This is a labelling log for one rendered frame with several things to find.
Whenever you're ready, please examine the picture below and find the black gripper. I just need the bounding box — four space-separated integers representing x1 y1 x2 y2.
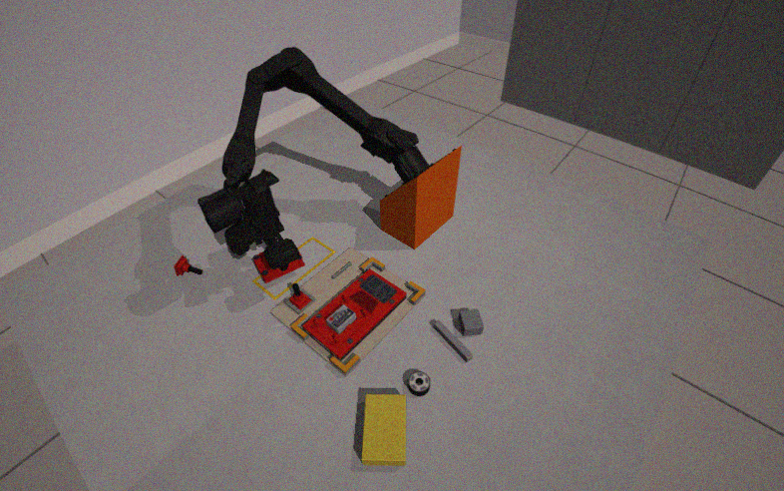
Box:
242 205 300 271

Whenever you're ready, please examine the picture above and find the olive yellow rectangular block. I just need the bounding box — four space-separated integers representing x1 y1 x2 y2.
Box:
361 393 406 466

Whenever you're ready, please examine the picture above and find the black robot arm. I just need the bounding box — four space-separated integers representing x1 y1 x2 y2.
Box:
197 47 434 255

